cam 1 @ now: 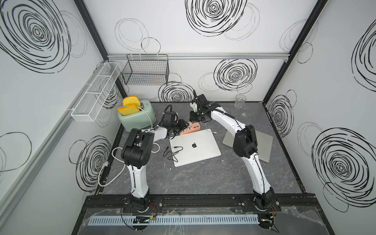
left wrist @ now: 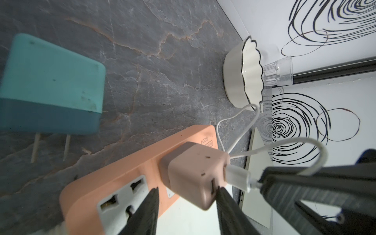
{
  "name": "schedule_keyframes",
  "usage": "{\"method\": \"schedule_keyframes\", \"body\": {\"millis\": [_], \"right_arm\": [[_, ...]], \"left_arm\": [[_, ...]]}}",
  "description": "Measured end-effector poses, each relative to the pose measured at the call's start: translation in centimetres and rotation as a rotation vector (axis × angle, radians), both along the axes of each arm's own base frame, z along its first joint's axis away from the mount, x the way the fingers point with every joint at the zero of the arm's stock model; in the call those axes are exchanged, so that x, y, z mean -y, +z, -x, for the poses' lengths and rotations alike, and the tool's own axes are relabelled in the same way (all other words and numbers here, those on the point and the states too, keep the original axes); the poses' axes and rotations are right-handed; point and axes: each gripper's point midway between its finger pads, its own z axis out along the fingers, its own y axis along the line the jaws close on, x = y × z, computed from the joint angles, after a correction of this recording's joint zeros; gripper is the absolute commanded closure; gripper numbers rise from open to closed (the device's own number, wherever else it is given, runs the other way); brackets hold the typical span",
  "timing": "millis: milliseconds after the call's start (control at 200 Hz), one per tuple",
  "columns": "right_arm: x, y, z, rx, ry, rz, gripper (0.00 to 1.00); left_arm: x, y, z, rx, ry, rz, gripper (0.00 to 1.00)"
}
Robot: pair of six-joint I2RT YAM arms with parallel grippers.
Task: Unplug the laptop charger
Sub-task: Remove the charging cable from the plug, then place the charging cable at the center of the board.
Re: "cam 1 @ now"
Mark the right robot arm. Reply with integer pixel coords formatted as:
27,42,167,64
190,99,276,211

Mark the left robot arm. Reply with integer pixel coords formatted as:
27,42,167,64
121,120,189,207

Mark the thick white power cord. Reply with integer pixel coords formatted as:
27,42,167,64
97,137,165,188

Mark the mint green toaster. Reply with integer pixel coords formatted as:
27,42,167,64
117,100,157,132

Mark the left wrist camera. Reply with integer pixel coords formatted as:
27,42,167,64
159,104,178,127

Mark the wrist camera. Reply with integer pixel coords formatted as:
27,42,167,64
159,104,178,127
190,90,209,113

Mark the white apple laptop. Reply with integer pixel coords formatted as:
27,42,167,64
169,129,221,167

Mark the clear drinking glass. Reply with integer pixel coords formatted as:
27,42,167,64
234,94,246,109

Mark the black charging cable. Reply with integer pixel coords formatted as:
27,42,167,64
162,145,184,163

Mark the silver grey laptop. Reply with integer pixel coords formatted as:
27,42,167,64
222,130,273,163

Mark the white toaster cord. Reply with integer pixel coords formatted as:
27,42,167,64
137,105,156,130

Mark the front yellow toast slice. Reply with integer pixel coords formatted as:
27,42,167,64
117,104,140,116

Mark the grey slotted cable duct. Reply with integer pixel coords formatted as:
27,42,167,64
87,214,259,226

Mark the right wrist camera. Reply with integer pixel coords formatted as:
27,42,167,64
190,90,209,113

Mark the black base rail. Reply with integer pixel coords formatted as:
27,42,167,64
81,193,318,212

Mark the yellow toast slice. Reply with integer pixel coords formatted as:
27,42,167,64
122,96,141,106
117,104,140,116

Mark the rear yellow toast slice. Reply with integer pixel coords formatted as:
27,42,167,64
122,96,141,106

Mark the orange power strip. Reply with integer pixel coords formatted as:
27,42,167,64
180,122,201,135

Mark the white wire shelf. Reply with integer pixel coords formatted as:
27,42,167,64
71,62,121,122

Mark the black wire basket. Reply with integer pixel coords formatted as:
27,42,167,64
122,54,169,86

